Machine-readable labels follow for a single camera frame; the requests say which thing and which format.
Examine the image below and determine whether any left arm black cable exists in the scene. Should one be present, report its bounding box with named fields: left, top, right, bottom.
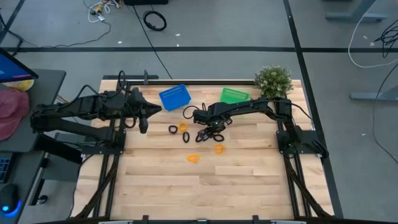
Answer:
left=60, top=70, right=137, bottom=130

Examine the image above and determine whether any black glowing computer mouse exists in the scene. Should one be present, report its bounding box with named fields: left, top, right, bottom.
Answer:
left=0, top=183, right=22, bottom=217

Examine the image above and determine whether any grey desk leg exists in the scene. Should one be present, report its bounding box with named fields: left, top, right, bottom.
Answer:
left=325, top=0, right=388, bottom=22
left=349, top=85, right=398, bottom=102

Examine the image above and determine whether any white and yellow cable bundle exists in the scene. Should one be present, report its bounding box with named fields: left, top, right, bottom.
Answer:
left=82, top=0, right=122, bottom=24

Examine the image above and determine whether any coiled black floor cable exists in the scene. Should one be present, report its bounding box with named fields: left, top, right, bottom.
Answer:
left=142, top=10, right=168, bottom=32

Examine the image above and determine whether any long black floor cable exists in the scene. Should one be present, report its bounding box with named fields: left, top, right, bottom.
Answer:
left=132, top=4, right=174, bottom=80

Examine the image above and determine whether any white floor cable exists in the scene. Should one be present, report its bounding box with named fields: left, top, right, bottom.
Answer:
left=347, top=12, right=398, bottom=69

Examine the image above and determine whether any black keyboard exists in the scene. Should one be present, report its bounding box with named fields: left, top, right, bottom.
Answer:
left=0, top=157, right=12, bottom=184

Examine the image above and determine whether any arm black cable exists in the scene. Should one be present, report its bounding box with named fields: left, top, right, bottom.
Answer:
left=182, top=102, right=208, bottom=121
left=60, top=70, right=137, bottom=130

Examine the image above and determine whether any green plastic basket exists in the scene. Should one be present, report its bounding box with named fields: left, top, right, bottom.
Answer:
left=219, top=87, right=251, bottom=105

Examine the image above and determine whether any thin black floor cable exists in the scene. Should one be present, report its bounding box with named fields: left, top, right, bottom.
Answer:
left=0, top=12, right=112, bottom=49

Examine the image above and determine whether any tangled black cable bundle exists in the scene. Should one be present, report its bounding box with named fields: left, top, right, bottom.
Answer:
left=374, top=18, right=398, bottom=58

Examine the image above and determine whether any curved black floor cable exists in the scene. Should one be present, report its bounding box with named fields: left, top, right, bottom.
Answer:
left=372, top=63, right=398, bottom=165

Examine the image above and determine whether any pink cap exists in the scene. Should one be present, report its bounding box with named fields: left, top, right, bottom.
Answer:
left=0, top=88, right=31, bottom=141

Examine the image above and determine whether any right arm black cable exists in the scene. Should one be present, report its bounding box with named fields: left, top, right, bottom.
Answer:
left=182, top=102, right=208, bottom=121

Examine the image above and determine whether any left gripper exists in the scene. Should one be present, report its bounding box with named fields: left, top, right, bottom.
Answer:
left=126, top=87, right=163, bottom=135

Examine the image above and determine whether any grey desk top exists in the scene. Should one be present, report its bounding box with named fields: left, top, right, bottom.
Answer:
left=0, top=68, right=67, bottom=153

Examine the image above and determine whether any black aluminium table frame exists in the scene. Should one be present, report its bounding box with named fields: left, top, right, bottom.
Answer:
left=70, top=73, right=336, bottom=224

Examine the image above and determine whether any dark desk surface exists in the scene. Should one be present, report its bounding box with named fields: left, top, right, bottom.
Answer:
left=0, top=151, right=47, bottom=224

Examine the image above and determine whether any potted green plant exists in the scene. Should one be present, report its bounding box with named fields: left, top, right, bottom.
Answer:
left=253, top=64, right=294, bottom=99

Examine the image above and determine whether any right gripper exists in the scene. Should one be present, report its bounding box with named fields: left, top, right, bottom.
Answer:
left=200, top=116, right=233, bottom=142

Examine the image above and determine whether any yellow round object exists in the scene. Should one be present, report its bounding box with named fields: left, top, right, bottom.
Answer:
left=2, top=79, right=35, bottom=92

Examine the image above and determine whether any blue plastic basket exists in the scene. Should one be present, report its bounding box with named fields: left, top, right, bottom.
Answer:
left=158, top=83, right=192, bottom=112

